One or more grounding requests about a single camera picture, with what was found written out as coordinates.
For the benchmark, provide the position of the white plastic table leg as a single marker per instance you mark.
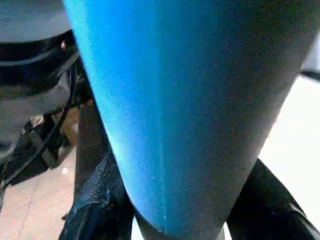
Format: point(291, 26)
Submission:
point(200, 100)

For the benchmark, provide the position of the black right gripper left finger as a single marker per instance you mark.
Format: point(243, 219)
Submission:
point(100, 205)

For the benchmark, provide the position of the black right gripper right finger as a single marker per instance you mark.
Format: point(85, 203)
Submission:
point(270, 205)

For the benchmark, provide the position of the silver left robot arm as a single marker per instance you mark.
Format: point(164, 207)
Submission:
point(30, 60)

